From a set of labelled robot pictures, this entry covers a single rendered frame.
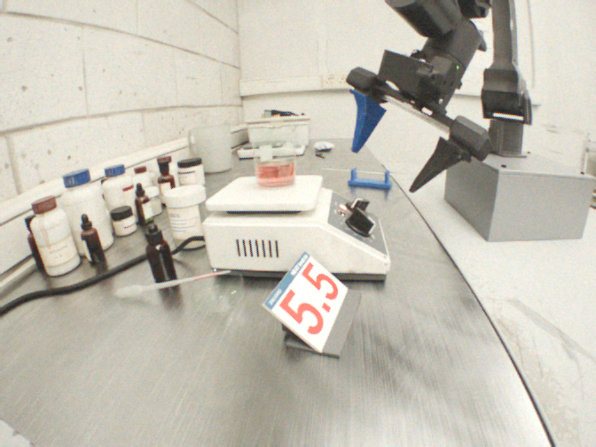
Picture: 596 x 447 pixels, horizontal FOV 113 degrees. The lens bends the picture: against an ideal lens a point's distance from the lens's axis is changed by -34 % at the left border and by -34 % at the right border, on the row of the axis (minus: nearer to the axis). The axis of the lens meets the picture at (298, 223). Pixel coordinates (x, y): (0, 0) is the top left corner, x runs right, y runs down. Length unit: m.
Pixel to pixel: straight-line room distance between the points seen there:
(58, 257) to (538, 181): 0.69
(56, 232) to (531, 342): 0.56
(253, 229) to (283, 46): 1.58
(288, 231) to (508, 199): 0.31
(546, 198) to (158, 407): 0.52
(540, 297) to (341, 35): 1.65
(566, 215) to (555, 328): 0.25
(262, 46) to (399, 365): 1.76
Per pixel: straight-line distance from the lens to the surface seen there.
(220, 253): 0.33
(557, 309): 0.35
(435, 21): 0.32
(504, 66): 0.56
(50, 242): 0.47
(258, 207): 0.30
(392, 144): 1.80
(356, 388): 0.22
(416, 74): 0.28
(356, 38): 1.81
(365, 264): 0.31
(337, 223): 0.31
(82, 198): 0.49
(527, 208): 0.47
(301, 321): 0.24
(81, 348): 0.32
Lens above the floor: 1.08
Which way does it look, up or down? 22 degrees down
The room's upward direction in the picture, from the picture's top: 3 degrees counter-clockwise
